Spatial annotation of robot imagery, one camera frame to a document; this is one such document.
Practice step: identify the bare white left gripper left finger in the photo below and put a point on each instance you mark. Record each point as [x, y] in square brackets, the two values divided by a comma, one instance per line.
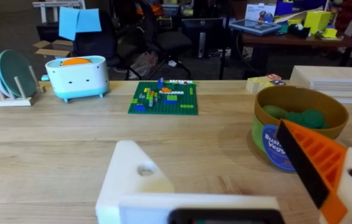
[122, 174]

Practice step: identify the white orange left gripper right finger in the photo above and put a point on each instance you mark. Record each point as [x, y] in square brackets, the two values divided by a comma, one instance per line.
[328, 161]

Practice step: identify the brown tub with toy vegetables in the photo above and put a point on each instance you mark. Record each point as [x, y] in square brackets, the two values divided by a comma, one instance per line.
[297, 99]

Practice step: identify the green board with toy blocks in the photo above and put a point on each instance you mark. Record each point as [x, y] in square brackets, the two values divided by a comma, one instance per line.
[163, 104]

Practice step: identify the stack of white boards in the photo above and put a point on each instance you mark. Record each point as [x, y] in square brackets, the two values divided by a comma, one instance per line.
[337, 81]

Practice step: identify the heap of wooden picture blocks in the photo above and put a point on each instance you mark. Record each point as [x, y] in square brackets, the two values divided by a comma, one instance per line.
[259, 84]

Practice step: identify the white and teal toy toaster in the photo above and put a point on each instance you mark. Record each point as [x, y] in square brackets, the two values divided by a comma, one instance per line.
[77, 77]

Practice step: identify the brown wooden desk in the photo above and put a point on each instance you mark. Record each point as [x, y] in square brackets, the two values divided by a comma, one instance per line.
[288, 40]

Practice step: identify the wooden peg plate rack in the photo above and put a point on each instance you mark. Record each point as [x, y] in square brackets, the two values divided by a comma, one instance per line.
[4, 102]

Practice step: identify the yellow box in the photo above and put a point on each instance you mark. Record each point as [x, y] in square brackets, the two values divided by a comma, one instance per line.
[317, 21]

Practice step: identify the black office chair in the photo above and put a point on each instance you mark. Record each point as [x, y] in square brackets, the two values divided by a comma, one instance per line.
[169, 40]

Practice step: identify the flat cardboard box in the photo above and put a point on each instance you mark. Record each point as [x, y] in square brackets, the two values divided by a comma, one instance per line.
[52, 48]

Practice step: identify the dark green plate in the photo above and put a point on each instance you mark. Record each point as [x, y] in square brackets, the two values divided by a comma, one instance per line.
[15, 71]

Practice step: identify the lilac plate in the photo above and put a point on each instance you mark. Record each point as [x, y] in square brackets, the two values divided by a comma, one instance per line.
[0, 85]

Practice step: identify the grey tablet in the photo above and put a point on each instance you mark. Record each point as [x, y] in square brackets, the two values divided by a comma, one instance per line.
[255, 27]

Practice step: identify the blue paper sheets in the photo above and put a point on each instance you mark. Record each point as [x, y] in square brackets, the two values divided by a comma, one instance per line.
[73, 21]

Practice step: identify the black computer monitor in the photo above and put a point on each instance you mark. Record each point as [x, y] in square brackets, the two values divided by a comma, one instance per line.
[202, 29]

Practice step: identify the white table frame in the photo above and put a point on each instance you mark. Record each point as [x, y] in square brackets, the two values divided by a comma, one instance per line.
[57, 6]

